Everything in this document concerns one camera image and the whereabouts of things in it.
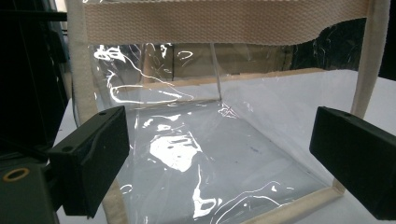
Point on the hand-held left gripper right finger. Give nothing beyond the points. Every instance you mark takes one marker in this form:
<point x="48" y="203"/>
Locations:
<point x="355" y="149"/>

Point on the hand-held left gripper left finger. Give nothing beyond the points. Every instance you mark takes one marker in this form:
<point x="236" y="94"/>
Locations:
<point x="90" y="161"/>

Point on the clear plastic bag beige trim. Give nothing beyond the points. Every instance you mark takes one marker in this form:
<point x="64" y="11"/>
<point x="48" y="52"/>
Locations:
<point x="218" y="140"/>

